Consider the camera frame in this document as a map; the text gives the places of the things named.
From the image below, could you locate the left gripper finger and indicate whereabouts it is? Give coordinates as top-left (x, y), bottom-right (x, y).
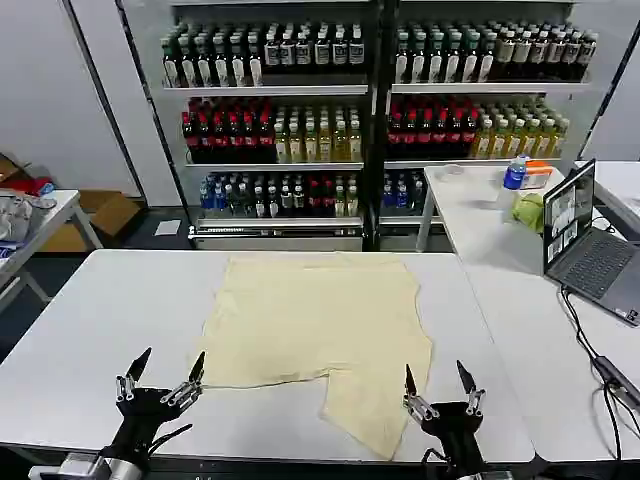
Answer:
top-left (115, 347), bottom-right (153, 403)
top-left (159, 350), bottom-right (207, 408)

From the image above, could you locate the small open cardboard box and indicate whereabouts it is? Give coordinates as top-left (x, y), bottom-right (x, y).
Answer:
top-left (0, 152), bottom-right (34, 190)

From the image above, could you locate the grey plastic bag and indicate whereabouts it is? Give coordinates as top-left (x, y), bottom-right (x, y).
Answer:
top-left (0, 192), bottom-right (56, 241)

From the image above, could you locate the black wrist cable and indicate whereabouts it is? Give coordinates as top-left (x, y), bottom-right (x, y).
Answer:
top-left (144, 423), bottom-right (194, 457)
top-left (421, 448), bottom-right (454, 474)

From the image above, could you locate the grey open laptop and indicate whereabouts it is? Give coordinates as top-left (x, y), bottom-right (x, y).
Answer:
top-left (542, 158), bottom-right (640, 327)

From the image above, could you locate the white table with grey legs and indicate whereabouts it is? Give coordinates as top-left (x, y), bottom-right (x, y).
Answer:
top-left (0, 188), bottom-right (104, 314)

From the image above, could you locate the bottle shelf with dark posts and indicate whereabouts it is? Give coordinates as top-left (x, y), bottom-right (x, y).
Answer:
top-left (380, 0), bottom-right (640, 251)
top-left (117, 0), bottom-right (384, 252)

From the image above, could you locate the black adapter cable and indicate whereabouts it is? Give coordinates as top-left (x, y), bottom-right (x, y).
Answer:
top-left (589, 384), bottom-right (640, 464)

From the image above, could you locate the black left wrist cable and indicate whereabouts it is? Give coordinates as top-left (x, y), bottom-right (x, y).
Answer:
top-left (144, 423), bottom-right (194, 457)

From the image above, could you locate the orange and white box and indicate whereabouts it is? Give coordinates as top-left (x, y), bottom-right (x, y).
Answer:
top-left (522, 159), bottom-right (556, 190)

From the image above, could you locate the brown cardboard box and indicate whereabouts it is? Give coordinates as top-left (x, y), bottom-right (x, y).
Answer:
top-left (37, 188), bottom-right (141, 253)

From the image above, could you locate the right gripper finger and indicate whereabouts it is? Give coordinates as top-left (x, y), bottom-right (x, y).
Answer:
top-left (402, 363), bottom-right (441, 421)
top-left (455, 359), bottom-right (486, 417)

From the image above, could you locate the blue and white packet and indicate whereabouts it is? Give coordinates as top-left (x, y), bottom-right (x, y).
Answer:
top-left (37, 181), bottom-right (59, 209)

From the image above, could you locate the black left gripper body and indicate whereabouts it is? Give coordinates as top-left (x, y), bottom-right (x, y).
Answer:
top-left (112, 386), bottom-right (194, 458)

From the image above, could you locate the clear bottle with blue label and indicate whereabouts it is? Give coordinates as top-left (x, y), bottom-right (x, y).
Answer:
top-left (498, 154), bottom-right (531, 214)

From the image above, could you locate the red cloth item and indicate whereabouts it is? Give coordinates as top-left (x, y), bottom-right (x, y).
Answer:
top-left (22, 175), bottom-right (54, 197)

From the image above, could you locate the green cloth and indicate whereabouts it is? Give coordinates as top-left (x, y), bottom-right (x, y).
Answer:
top-left (509, 192), bottom-right (546, 234)

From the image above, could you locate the black laptop cable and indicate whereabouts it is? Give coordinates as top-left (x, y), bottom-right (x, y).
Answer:
top-left (559, 285), bottom-right (609, 366)

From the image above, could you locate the black partition post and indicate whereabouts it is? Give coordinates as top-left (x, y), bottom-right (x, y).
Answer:
top-left (62, 0), bottom-right (151, 206)

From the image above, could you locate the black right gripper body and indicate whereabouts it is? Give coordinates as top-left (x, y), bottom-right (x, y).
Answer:
top-left (419, 400), bottom-right (485, 475)

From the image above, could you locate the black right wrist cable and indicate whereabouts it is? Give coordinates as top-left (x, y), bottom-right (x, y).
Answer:
top-left (421, 448), bottom-right (454, 474)

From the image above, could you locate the cream yellow shirt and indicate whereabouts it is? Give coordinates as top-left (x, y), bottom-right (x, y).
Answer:
top-left (185, 251), bottom-right (434, 461)

